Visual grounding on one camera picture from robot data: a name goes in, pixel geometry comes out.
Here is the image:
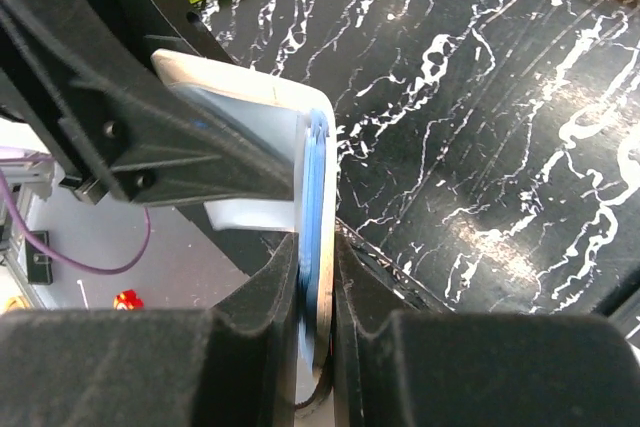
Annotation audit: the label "blue plastic card sleeves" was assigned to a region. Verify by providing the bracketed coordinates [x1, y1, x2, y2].
[298, 110, 328, 368]

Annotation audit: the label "beige leather card holder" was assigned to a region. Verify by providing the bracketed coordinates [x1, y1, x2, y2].
[151, 49, 337, 418]

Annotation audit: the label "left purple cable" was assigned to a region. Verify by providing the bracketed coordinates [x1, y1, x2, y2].
[0, 146, 152, 276]

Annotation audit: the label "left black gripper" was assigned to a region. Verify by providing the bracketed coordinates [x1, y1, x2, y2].
[0, 0, 296, 208]

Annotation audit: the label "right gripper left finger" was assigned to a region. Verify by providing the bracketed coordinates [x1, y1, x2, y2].
[1, 235, 298, 426]

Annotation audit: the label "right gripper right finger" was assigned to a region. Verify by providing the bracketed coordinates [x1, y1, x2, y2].
[333, 236, 639, 426]

